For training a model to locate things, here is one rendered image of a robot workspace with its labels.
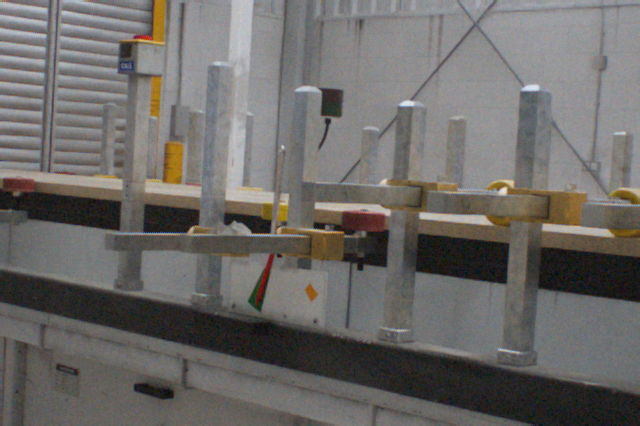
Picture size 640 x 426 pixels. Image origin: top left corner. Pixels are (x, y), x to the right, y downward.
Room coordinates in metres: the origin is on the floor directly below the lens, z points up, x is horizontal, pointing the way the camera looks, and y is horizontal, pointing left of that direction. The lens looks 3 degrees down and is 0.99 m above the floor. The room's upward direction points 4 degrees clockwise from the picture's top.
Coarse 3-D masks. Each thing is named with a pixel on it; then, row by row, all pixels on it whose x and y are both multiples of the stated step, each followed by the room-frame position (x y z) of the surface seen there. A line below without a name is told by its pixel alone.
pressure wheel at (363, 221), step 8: (344, 216) 2.34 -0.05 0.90; (352, 216) 2.33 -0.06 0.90; (360, 216) 2.32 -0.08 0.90; (368, 216) 2.32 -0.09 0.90; (376, 216) 2.33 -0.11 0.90; (384, 216) 2.35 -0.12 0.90; (344, 224) 2.34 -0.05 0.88; (352, 224) 2.33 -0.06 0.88; (360, 224) 2.32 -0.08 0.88; (368, 224) 2.32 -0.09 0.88; (376, 224) 2.33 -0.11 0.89; (384, 224) 2.35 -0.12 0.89; (360, 232) 2.35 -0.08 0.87; (368, 232) 2.35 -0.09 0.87; (360, 264) 2.35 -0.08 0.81
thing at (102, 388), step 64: (0, 192) 3.43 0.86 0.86; (0, 256) 3.42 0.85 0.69; (64, 256) 3.20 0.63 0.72; (192, 256) 2.84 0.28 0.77; (256, 256) 2.68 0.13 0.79; (384, 256) 2.42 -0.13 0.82; (448, 256) 2.32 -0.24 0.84; (576, 256) 2.12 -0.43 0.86; (448, 320) 2.30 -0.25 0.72; (576, 320) 2.11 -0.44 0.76; (0, 384) 3.40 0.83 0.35; (128, 384) 3.04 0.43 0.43
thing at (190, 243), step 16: (192, 240) 2.06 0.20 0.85; (208, 240) 2.08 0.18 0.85; (224, 240) 2.11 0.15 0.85; (240, 240) 2.13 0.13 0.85; (256, 240) 2.16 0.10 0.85; (272, 240) 2.18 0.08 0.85; (288, 240) 2.21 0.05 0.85; (304, 240) 2.24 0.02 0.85; (352, 240) 2.32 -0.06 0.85; (368, 240) 2.35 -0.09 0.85
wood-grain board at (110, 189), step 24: (48, 192) 3.24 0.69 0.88; (72, 192) 3.16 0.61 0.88; (96, 192) 3.09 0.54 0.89; (120, 192) 3.02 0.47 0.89; (168, 192) 2.98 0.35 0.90; (192, 192) 3.11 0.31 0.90; (240, 192) 3.41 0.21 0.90; (264, 192) 3.58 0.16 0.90; (336, 216) 2.50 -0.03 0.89; (432, 216) 2.51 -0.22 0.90; (456, 216) 2.60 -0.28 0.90; (480, 216) 2.70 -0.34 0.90; (504, 240) 2.21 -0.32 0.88; (552, 240) 2.14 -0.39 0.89; (576, 240) 2.10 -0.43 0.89; (600, 240) 2.07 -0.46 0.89; (624, 240) 2.04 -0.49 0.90
